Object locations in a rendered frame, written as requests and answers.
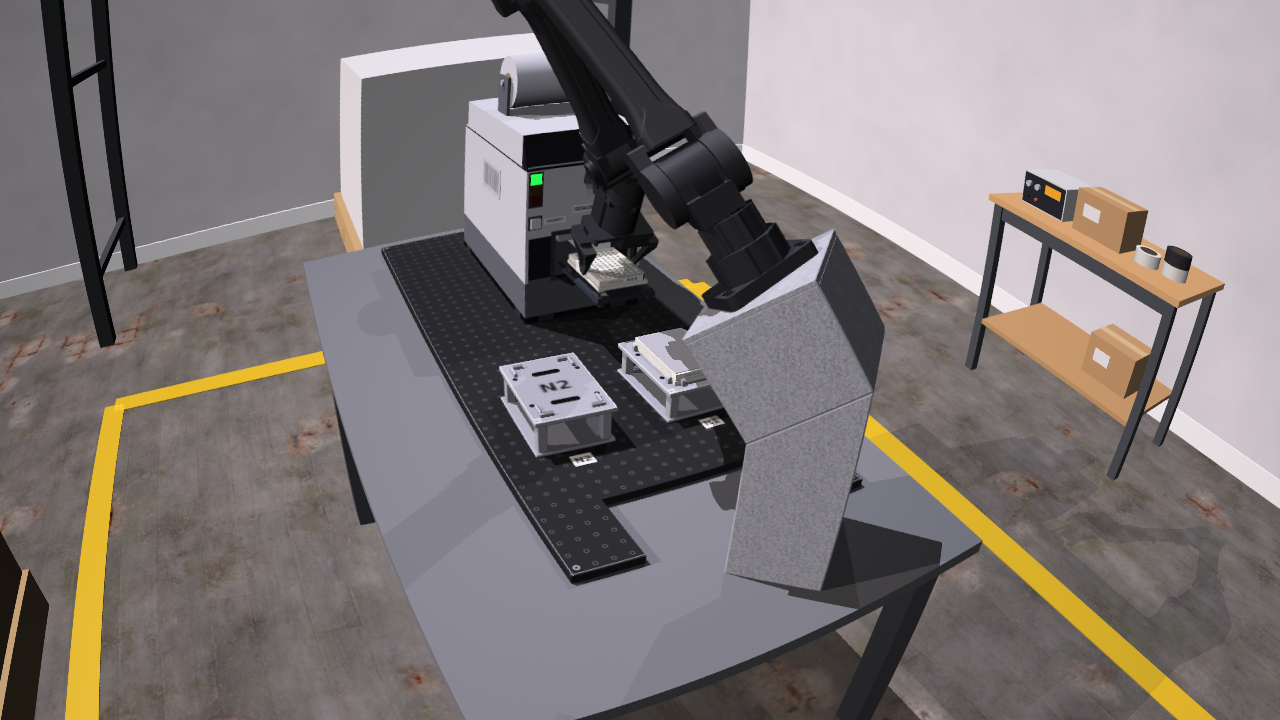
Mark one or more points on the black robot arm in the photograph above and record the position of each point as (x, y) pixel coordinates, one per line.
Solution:
(693, 183)

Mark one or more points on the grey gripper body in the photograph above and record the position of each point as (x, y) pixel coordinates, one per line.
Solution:
(628, 228)

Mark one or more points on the white well plate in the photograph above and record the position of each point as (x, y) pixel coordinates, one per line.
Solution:
(689, 376)
(610, 270)

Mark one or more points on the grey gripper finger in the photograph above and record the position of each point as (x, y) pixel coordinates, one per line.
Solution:
(585, 257)
(640, 254)

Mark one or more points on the white foil roll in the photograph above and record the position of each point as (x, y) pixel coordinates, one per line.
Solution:
(533, 81)

